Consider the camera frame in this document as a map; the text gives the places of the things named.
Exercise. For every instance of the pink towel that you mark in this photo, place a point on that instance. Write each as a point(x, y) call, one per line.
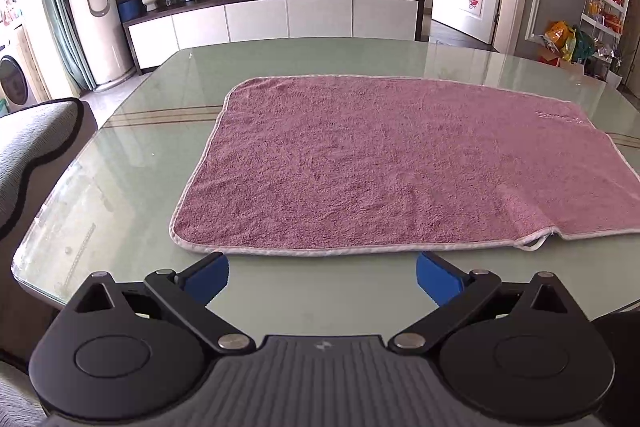
point(375, 167)

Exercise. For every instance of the blue pot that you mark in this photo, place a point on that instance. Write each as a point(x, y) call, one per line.
point(130, 9)

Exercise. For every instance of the green curtain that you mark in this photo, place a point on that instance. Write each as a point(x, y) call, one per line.
point(55, 7)

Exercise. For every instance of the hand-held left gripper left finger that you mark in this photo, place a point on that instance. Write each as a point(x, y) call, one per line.
point(210, 277)

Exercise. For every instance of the white television cabinet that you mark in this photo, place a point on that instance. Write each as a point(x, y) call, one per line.
point(320, 19)

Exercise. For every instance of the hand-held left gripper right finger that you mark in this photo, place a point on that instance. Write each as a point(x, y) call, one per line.
point(435, 279)

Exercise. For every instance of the white snack shelf rack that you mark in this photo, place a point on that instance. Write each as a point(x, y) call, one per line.
point(605, 17)

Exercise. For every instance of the white washing machine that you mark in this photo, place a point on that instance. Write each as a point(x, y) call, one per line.
point(12, 79)

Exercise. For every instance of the yellow and green bags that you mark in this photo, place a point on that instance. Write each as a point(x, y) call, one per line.
point(565, 42)

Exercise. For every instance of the grey upholstered chair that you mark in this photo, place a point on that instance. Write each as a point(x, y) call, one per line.
point(35, 147)

